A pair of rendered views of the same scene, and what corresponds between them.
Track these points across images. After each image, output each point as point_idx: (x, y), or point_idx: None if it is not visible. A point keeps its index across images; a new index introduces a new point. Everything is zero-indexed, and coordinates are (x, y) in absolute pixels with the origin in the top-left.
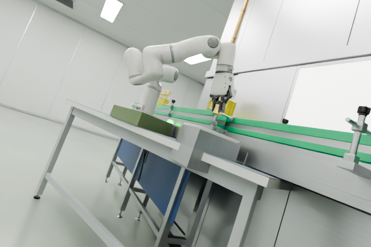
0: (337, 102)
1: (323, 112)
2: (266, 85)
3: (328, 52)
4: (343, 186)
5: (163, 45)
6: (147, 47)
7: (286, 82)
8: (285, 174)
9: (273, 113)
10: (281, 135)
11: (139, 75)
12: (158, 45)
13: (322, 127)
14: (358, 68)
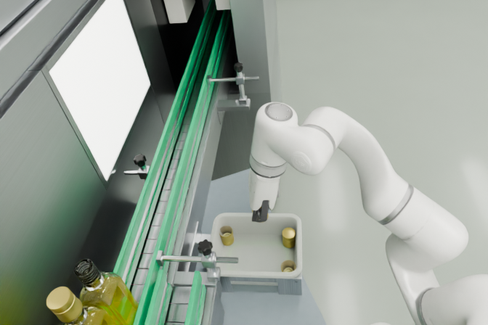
0: (118, 81)
1: (119, 107)
2: (22, 180)
3: (57, 5)
4: (218, 125)
5: (426, 196)
6: (461, 222)
7: (54, 121)
8: (210, 171)
9: (85, 191)
10: (189, 159)
11: (436, 279)
12: (438, 204)
13: (128, 122)
14: (104, 19)
